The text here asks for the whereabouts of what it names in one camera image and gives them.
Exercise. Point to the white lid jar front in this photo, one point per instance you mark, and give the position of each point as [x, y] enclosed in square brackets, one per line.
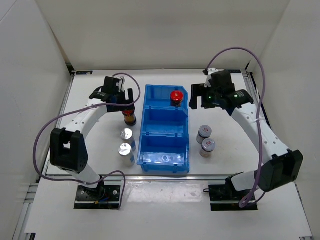
[208, 145]

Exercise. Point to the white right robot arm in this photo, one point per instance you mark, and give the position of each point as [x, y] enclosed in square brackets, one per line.
[278, 165]

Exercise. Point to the aluminium frame rail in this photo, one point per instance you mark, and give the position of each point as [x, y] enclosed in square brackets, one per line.
[261, 135]

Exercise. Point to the silver lid bottle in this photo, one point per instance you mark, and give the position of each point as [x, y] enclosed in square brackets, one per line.
[126, 154]
[127, 136]

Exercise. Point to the blue bin front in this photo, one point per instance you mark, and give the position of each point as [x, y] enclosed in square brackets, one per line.
[163, 154]

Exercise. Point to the white lid jar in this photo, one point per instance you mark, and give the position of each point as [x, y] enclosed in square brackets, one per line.
[208, 145]
[204, 132]

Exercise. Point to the silver lid bottle rear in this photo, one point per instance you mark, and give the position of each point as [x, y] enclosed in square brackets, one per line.
[127, 136]

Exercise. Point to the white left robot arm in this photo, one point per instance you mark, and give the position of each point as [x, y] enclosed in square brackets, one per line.
[68, 151]

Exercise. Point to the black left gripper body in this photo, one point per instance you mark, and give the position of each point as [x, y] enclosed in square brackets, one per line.
[120, 108]

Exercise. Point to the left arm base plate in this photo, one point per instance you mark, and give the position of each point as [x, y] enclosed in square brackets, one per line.
[103, 197]

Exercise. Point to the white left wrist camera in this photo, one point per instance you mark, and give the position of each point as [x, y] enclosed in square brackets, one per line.
[121, 84]

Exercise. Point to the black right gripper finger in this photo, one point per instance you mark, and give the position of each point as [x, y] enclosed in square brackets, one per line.
[193, 103]
[198, 90]

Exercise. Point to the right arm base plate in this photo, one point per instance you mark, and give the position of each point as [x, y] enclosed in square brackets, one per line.
[221, 201]

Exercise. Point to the red lid jar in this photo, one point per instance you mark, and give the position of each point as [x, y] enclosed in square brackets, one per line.
[176, 98]
[129, 117]

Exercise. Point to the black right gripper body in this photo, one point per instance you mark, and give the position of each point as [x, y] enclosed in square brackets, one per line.
[210, 100]

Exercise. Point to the silver lid bottle front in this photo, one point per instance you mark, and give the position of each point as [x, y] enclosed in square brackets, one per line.
[126, 154]

